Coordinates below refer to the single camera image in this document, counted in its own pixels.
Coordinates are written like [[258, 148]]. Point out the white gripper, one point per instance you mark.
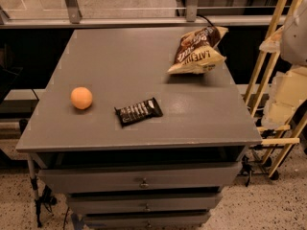
[[295, 38]]

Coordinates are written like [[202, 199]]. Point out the brown chip bag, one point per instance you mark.
[[197, 52]]

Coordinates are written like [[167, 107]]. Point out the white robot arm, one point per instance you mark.
[[290, 41]]

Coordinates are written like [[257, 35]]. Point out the yellow wooden rack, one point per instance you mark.
[[280, 71]]

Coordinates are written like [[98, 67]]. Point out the top grey drawer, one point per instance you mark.
[[94, 180]]

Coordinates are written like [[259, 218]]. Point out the grey drawer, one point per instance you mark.
[[94, 180], [147, 221], [114, 204]]

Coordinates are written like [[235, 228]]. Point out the black candy bar wrapper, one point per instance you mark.
[[138, 112]]

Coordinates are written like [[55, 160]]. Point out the grey drawer cabinet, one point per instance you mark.
[[204, 117]]

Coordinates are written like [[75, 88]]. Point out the middle grey drawer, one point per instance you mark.
[[114, 204]]

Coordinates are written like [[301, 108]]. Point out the orange ball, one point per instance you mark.
[[81, 98]]

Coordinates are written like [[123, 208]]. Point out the bottom grey drawer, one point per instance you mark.
[[147, 221]]

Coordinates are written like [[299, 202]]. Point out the metal tripod leg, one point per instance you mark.
[[33, 180]]

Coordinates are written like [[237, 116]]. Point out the metal railing frame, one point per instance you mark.
[[112, 13]]

